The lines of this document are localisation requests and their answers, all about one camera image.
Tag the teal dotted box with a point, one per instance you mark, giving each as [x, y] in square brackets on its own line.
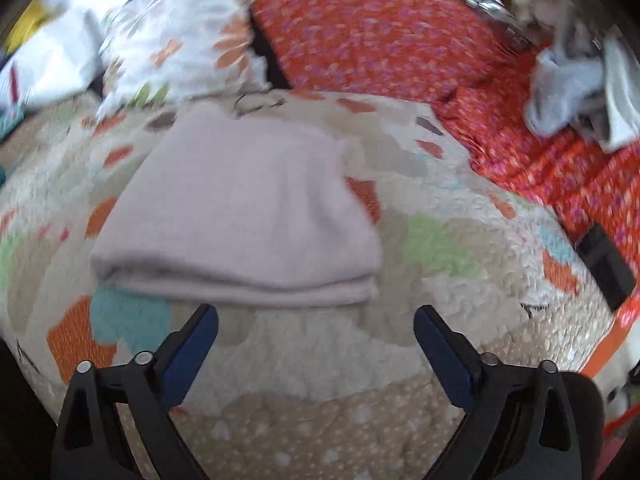
[10, 117]

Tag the grey crumpled clothes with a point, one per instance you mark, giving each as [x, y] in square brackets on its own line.
[594, 90]

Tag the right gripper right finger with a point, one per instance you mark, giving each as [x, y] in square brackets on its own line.
[517, 423]

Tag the red floral bedsheet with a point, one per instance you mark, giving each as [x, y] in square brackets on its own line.
[582, 183]

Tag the white floral pillow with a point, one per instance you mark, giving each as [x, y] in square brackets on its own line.
[168, 51]

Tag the pale pink floral sweater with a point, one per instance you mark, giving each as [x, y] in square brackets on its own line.
[250, 210]

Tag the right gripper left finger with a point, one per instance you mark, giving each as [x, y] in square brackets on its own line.
[91, 442]

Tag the heart patterned quilt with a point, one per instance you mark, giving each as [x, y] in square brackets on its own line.
[304, 392]

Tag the black flat object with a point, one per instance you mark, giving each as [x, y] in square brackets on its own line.
[607, 266]

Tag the white paper bag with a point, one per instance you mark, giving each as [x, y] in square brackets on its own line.
[61, 60]

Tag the red floral pillow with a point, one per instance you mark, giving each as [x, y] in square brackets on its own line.
[414, 50]

